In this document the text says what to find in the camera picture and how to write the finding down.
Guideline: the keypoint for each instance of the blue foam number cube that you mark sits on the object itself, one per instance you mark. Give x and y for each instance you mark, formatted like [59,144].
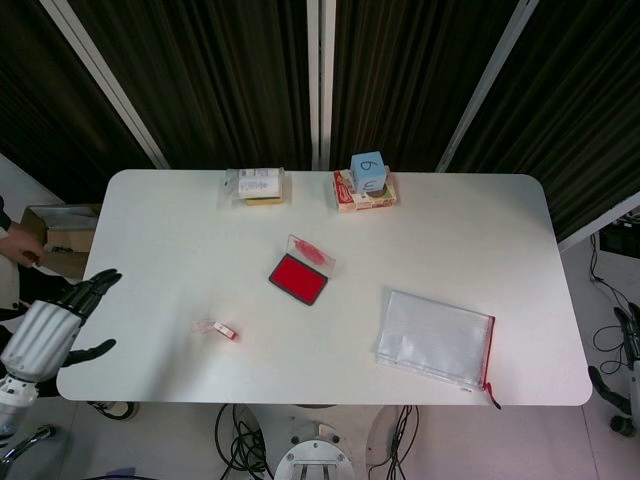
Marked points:
[369,172]

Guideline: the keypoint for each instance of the dark electronic device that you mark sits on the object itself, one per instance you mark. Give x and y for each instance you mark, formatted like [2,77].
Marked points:
[620,240]

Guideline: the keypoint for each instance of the brown cardboard box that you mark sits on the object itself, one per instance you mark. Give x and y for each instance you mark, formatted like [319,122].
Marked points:
[65,235]

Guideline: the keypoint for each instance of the white black shoe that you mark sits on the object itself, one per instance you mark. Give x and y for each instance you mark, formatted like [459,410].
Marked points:
[117,410]

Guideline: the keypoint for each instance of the bystander bare hand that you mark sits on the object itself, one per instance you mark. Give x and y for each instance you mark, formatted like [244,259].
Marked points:
[22,245]

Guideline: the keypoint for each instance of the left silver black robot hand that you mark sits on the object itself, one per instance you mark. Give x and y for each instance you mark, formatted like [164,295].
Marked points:
[42,330]

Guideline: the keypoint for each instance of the clear mesh zip pouch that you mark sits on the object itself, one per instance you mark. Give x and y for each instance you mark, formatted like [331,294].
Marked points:
[430,332]

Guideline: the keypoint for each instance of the clear packaged yellow item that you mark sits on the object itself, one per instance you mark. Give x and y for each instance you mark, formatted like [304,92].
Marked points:
[255,184]

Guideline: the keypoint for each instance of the black pleated curtain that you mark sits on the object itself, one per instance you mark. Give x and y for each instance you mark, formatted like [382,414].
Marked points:
[215,75]
[50,110]
[405,70]
[575,100]

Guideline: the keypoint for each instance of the red white printed carton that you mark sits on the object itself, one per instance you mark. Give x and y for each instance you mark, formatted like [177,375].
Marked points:
[365,201]

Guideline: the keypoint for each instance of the red ink pad clear lid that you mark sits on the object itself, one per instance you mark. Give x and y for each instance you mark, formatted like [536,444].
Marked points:
[297,277]

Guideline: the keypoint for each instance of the yellow green sponge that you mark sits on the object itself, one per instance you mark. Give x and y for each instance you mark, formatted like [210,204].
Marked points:
[264,201]

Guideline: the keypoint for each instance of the white frame post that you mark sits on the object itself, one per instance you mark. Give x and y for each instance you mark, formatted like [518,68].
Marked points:
[107,80]
[485,85]
[600,220]
[321,85]

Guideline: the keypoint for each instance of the small red stamp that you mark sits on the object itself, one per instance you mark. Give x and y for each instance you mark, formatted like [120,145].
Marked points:
[227,332]

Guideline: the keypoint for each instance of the grey round robot base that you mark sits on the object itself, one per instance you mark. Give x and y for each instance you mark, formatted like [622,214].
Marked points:
[320,452]

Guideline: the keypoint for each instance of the chrome metal tube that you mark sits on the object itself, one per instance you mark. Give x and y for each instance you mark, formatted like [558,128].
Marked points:
[30,441]

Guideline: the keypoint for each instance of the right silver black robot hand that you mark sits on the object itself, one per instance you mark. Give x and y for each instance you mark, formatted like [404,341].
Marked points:
[636,370]

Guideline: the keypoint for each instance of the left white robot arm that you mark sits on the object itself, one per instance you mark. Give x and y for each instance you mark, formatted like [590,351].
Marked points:
[12,400]

